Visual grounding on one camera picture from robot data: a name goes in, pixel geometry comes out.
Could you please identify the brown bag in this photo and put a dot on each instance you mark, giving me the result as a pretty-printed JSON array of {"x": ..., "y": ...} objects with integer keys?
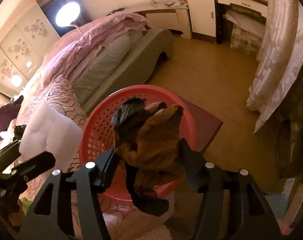
[{"x": 147, "y": 139}]

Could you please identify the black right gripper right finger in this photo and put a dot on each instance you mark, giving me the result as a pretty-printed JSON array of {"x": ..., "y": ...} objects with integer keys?
[{"x": 231, "y": 197}]

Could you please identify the rose pattern bedspread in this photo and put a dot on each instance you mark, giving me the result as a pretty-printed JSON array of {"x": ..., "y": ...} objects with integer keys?
[{"x": 123, "y": 222}]

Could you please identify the round ring lamp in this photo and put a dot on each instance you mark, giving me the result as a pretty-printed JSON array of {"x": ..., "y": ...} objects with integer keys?
[{"x": 67, "y": 14}]

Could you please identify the white low tv cabinet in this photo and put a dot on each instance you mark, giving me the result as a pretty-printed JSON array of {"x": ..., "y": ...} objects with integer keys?
[{"x": 172, "y": 17}]

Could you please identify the white tall cabinet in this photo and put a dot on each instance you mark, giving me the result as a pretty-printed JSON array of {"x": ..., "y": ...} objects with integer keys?
[{"x": 203, "y": 19}]

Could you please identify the dark red low stool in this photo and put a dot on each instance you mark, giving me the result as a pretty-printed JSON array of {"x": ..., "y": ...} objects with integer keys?
[{"x": 207, "y": 125}]

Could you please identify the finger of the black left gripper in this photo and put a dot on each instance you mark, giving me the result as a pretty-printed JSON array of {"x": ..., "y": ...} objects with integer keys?
[
  {"x": 15, "y": 183},
  {"x": 8, "y": 155}
]

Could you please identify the purple garment on bed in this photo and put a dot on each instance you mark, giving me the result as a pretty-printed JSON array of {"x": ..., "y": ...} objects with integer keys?
[{"x": 9, "y": 112}]

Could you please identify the clear plastic bag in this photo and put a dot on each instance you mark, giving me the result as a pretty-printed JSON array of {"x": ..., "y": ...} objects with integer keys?
[{"x": 48, "y": 130}]

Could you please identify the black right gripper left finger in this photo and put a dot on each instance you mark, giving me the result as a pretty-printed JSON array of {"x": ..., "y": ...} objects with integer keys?
[{"x": 50, "y": 215}]

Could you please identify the black plastic bag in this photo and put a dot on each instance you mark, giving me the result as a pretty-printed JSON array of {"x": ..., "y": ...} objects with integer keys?
[{"x": 18, "y": 132}]

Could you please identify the pink lace curtain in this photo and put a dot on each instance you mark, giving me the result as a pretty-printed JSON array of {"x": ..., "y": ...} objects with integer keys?
[{"x": 280, "y": 58}]

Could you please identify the red plastic mesh trash basket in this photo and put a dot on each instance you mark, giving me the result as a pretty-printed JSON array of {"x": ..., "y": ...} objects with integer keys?
[{"x": 98, "y": 135}]

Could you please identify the plaid covered dresser stool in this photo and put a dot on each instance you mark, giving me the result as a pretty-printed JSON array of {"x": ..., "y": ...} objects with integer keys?
[{"x": 248, "y": 28}]

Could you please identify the folded pink quilt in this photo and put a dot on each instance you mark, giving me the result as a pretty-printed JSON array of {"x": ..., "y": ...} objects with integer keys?
[{"x": 72, "y": 52}]

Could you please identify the grey bed frame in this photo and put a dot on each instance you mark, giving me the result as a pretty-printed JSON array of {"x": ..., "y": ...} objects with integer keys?
[{"x": 127, "y": 61}]

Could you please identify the white sliding door wardrobe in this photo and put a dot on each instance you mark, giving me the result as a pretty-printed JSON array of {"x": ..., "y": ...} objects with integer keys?
[{"x": 23, "y": 49}]

